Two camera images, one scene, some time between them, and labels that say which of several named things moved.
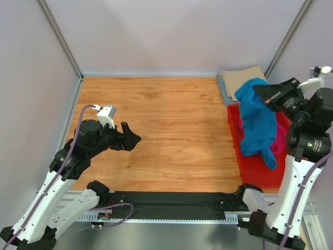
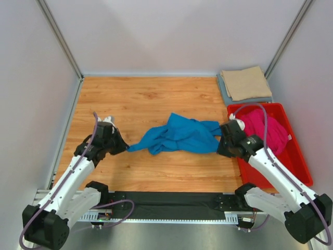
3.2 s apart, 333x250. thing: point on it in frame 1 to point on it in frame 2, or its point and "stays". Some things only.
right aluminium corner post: [280, 52] stays
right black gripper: [276, 94] to [226, 140]
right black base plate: [230, 202] stays
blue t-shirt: [258, 122] to [181, 134]
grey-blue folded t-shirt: [228, 100] stays
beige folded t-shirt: [233, 79] stays
